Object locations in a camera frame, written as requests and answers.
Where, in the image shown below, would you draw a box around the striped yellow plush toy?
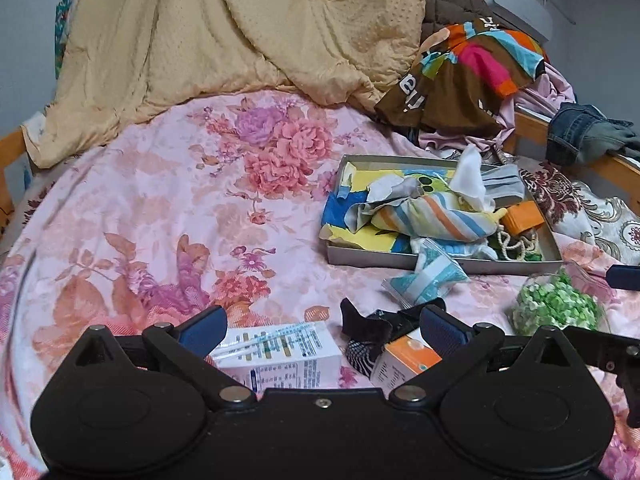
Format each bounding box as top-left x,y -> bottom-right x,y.
370,192 -> 506,243

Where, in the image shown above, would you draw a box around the blue denim jeans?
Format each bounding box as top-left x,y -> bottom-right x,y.
546,102 -> 605,166

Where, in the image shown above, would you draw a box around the cartoon picture tray box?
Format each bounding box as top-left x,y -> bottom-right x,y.
320,155 -> 563,276

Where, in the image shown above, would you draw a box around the lilac pink garment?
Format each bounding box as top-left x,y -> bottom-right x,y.
416,63 -> 576,153

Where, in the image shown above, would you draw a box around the grey green garment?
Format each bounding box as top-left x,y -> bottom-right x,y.
577,120 -> 639,165

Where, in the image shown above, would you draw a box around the pink floral quilt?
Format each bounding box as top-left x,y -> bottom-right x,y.
0,89 -> 640,480

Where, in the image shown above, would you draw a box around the teal white striped cloth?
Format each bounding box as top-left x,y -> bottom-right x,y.
382,238 -> 469,309

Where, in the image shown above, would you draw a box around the orange white carton box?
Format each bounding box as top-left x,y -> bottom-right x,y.
370,328 -> 442,396

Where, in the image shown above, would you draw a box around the colourful brown striped garment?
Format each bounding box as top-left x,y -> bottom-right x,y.
375,18 -> 548,139

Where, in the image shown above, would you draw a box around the white gauze cloth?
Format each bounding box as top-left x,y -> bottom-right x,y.
449,145 -> 496,212

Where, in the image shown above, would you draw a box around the white blue carton box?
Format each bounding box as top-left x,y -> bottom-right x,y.
209,322 -> 342,394

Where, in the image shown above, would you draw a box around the wooden bed frame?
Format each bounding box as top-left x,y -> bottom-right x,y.
1,106 -> 639,234

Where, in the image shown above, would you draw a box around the orange cloth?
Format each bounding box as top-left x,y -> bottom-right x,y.
501,200 -> 544,236

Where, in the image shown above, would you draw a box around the grey cloth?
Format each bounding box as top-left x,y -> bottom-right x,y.
480,164 -> 525,200

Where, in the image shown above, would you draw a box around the teal wall poster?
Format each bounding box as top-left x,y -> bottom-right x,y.
54,0 -> 76,78

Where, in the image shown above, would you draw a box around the black patterned sock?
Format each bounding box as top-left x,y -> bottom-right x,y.
340,298 -> 446,378

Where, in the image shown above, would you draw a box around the beige dotted blanket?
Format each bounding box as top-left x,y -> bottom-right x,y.
24,0 -> 426,168

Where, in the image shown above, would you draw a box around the green white bead bag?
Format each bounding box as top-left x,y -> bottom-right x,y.
510,269 -> 603,336

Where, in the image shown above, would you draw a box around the white wall air conditioner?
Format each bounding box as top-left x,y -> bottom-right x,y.
485,0 -> 553,44

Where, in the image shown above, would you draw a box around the grey drawstring pouch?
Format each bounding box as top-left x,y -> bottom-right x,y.
344,174 -> 424,233

